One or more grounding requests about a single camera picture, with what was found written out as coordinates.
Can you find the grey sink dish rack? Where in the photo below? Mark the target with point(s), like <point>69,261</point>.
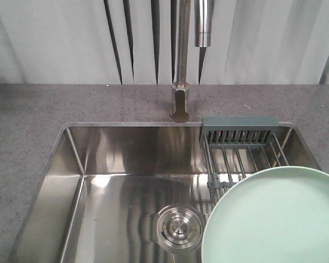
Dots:
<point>230,147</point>

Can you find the stainless steel faucet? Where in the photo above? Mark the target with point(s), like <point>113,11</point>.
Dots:
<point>203,16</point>

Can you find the stainless steel sink basin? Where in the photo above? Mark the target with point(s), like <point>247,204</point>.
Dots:
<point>103,181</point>

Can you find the light green round plate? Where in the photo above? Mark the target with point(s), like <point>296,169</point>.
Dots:
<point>275,215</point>

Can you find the white pleated curtain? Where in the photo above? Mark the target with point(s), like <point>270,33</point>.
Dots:
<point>135,42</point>

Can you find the steel sink drain strainer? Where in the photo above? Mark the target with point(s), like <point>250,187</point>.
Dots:
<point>177,229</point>

